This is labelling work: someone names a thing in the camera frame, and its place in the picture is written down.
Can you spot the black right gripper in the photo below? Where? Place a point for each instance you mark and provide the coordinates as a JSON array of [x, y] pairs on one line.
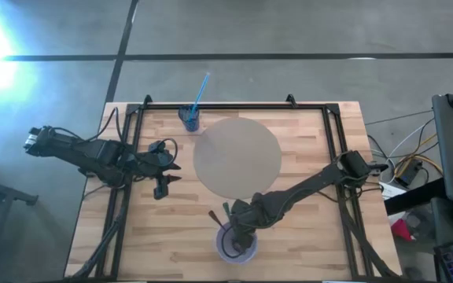
[[244, 218]]

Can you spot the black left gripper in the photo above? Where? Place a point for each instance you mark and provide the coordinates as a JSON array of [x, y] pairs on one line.
[[153, 163]]

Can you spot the white ribbed bowl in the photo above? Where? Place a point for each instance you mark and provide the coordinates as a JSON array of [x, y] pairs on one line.
[[252, 253]]

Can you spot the dark slender utensil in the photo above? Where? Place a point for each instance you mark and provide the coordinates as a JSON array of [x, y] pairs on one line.
[[212, 214]]

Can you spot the blue plastic straw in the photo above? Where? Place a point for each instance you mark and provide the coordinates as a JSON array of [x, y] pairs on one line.
[[202, 88]]

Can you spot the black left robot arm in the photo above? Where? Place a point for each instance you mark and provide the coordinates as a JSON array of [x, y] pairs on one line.
[[93, 155]]

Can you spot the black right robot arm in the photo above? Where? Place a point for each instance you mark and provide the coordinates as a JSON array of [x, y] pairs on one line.
[[309, 184]]

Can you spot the blue translucent cup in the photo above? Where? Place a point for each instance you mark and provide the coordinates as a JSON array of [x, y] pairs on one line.
[[185, 118]]

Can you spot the grey round plate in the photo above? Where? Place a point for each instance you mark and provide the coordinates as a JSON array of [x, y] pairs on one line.
[[236, 157]]

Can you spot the red floor object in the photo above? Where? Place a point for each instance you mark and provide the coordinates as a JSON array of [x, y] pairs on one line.
[[402, 231]]

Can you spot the black power box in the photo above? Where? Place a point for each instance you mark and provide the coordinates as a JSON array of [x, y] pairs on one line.
[[407, 175]]

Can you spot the black metal table frame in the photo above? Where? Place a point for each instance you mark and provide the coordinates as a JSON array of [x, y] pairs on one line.
[[230, 106]]

